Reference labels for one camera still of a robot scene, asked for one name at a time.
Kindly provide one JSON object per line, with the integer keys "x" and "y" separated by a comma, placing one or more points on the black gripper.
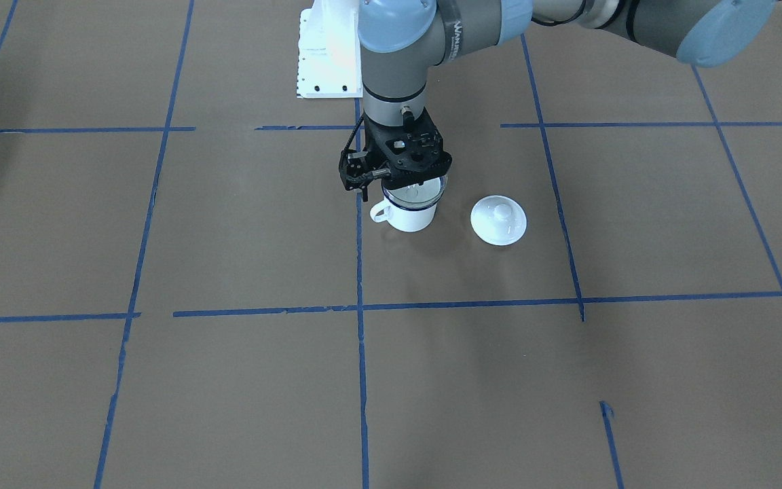
{"x": 354, "y": 170}

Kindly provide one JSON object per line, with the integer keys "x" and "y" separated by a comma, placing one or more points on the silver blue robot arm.
{"x": 401, "y": 40}

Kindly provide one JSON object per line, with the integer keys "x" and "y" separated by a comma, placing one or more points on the white enamel mug blue rim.
{"x": 402, "y": 220}

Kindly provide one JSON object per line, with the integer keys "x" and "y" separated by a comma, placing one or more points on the white ceramic lid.
{"x": 498, "y": 220}

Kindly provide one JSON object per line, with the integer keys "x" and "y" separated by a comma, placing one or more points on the brown paper table cover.
{"x": 190, "y": 299}

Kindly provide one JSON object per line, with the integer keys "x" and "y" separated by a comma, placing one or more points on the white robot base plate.
{"x": 329, "y": 51}

